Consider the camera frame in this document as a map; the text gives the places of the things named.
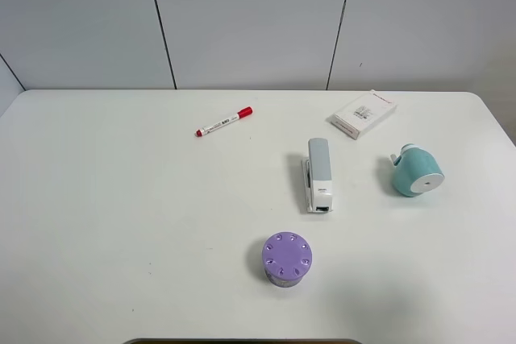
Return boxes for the teal pencil sharpener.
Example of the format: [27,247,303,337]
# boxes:
[390,143,445,197]

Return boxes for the purple lidded jar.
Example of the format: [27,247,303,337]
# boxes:
[262,232,313,288]

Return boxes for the white small card box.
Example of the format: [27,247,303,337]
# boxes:
[329,90,397,140]

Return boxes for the white grey stapler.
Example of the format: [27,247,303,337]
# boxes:
[301,138,333,213]

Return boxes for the red whiteboard marker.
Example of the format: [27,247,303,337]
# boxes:
[195,106,253,138]

